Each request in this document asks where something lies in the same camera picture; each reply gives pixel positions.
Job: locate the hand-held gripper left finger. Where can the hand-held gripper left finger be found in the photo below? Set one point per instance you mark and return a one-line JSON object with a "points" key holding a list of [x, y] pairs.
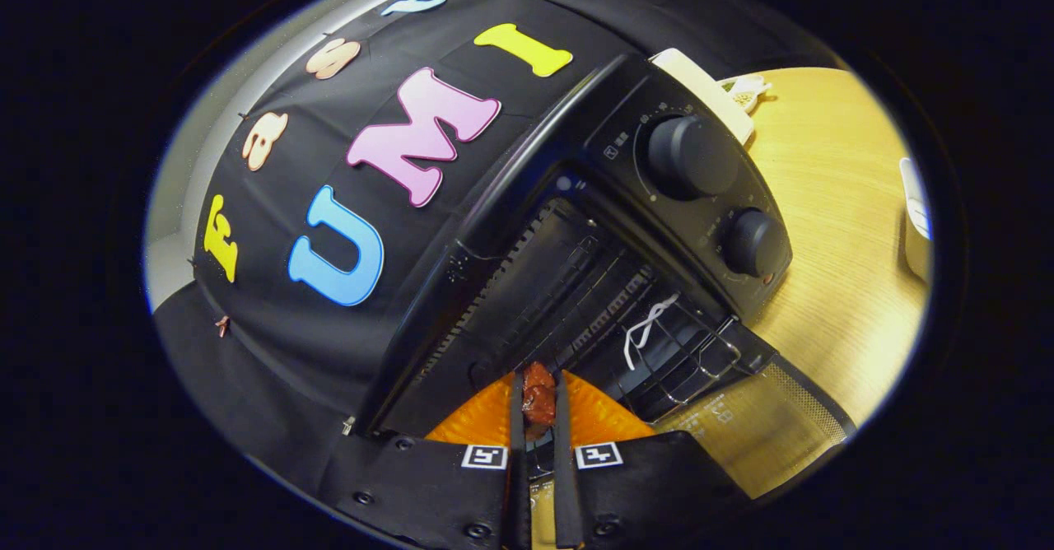
{"points": [[520, 468]]}

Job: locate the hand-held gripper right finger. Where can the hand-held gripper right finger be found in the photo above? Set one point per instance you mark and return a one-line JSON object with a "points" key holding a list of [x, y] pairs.
{"points": [[565, 468]]}

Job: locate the brown meat piece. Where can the brown meat piece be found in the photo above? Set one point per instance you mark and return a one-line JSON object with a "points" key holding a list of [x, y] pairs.
{"points": [[539, 402]]}

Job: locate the glass toaster oven door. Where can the glass toaster oven door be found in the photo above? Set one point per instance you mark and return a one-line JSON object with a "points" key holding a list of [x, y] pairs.
{"points": [[811, 406]]}

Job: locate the black toaster oven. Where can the black toaster oven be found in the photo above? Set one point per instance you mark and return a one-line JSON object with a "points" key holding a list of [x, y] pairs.
{"points": [[576, 138]]}

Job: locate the black oven knob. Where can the black oven knob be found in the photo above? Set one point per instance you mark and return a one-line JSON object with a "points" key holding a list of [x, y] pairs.
{"points": [[692, 157], [753, 244]]}

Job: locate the white pop-up toaster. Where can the white pop-up toaster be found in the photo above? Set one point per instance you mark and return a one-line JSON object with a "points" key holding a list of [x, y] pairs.
{"points": [[700, 85]]}

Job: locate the small metal clip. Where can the small metal clip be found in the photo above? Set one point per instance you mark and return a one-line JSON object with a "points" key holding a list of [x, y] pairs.
{"points": [[348, 426]]}

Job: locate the white ribbed tray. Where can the white ribbed tray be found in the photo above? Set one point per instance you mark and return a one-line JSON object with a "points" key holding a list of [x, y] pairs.
{"points": [[916, 237]]}

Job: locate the white divided plate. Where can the white divided plate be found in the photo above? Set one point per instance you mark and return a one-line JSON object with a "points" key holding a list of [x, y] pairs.
{"points": [[745, 87]]}

